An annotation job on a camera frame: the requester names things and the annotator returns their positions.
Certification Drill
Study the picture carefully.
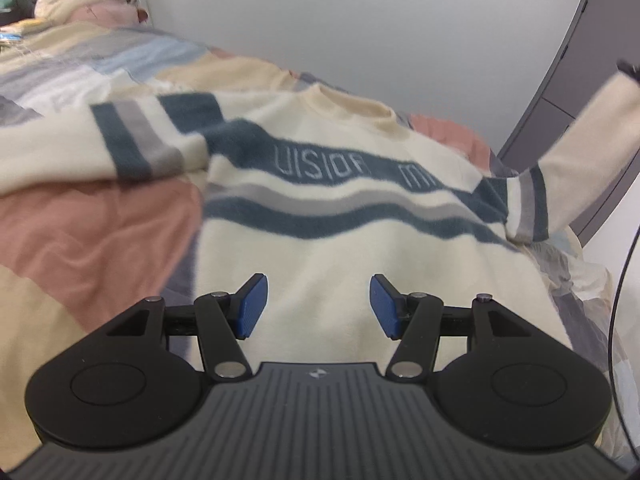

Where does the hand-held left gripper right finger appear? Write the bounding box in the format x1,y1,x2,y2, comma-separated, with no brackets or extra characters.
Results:
369,273,526,381

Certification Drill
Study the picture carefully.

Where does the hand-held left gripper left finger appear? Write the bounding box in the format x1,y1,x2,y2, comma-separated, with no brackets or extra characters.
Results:
106,273,269,381

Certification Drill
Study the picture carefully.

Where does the cream striped fuzzy sweater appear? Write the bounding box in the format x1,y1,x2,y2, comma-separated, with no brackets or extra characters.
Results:
0,67,640,366

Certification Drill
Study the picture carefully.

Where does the grey wardrobe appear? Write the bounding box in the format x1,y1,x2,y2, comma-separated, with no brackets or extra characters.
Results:
495,0,640,248

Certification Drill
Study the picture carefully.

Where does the pastel patchwork bed sheet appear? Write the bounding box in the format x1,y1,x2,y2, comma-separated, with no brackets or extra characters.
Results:
0,20,631,461

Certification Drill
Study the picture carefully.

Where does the stack of books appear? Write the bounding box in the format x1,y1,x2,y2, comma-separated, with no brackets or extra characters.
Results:
0,19,51,45

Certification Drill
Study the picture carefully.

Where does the black cable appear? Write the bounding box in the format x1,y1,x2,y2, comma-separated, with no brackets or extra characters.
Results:
606,217,640,466

